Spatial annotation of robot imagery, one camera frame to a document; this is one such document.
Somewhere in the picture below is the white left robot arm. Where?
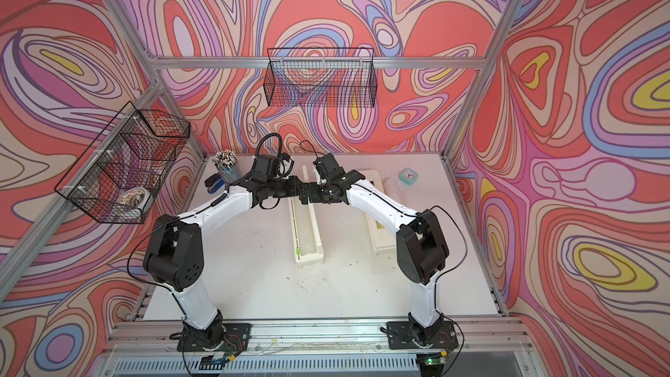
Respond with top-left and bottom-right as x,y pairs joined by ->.
143,176 -> 307,350

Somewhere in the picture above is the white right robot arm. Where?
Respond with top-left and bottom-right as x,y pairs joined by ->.
296,154 -> 449,347

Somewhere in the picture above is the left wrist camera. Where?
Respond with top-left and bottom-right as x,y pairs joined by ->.
251,155 -> 284,183

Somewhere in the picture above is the black wire basket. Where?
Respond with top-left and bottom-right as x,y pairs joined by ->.
54,102 -> 191,224
263,45 -> 378,109

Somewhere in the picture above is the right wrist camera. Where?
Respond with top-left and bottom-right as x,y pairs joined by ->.
313,154 -> 345,183

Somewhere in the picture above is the black wire basket left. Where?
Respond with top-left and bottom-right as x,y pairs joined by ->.
54,102 -> 191,224

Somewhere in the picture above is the tape roll in basket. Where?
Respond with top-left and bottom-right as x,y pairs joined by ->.
114,187 -> 149,217

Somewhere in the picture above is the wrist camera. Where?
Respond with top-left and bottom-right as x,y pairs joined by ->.
313,154 -> 345,183
251,155 -> 284,183

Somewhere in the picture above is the black wire basket back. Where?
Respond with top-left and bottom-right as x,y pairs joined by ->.
263,45 -> 378,109

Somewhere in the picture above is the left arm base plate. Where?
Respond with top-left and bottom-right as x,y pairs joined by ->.
170,322 -> 251,354

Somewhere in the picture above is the cup of pencils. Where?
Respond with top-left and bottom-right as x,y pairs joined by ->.
212,149 -> 243,183

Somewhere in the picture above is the aluminium front rail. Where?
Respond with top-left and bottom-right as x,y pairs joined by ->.
91,317 -> 548,376

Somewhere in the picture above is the cream plastic wrap dispenser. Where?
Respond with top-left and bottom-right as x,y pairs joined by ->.
289,197 -> 325,268

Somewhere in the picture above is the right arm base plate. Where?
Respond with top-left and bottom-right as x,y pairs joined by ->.
380,319 -> 460,353

